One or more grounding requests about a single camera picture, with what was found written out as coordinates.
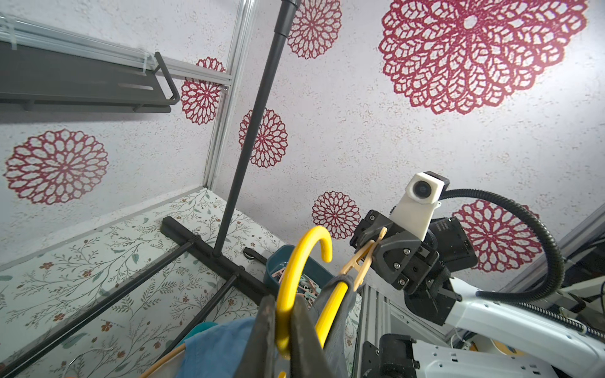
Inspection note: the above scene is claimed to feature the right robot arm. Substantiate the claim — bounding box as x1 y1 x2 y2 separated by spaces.
351 211 604 377

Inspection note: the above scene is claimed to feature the yellow plastic hanger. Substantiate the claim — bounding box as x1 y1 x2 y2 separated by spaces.
275 226 345 377

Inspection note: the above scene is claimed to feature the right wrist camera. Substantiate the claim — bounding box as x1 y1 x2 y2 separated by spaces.
389 171 451 241

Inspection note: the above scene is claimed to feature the orange plastic hanger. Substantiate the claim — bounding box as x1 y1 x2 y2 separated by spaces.
140 344 186 378

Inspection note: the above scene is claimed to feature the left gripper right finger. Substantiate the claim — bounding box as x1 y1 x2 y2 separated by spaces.
289 298 334 378

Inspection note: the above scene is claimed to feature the light blue garment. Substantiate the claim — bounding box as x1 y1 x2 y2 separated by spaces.
176 318 255 378

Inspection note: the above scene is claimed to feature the black wall shelf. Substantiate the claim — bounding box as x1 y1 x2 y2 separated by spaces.
1 42 180 113

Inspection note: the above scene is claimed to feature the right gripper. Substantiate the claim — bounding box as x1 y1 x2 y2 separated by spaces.
350 210 440 291

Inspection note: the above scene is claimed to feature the dark grey t-shirt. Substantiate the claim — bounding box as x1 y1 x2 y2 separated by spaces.
315 275 357 377

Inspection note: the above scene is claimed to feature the dark teal clothespin bin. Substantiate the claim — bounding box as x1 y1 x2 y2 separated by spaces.
263 244 334 303

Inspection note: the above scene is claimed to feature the beige clothespin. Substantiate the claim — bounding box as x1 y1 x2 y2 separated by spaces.
340 227 388 291

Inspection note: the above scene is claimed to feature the black clothes rack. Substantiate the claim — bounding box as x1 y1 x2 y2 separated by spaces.
1 1 300 377

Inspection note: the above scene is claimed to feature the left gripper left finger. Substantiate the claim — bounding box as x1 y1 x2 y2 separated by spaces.
234 295 276 378

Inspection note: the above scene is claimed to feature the colourful clothespins pile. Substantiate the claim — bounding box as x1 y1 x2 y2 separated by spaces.
278 266 320 308

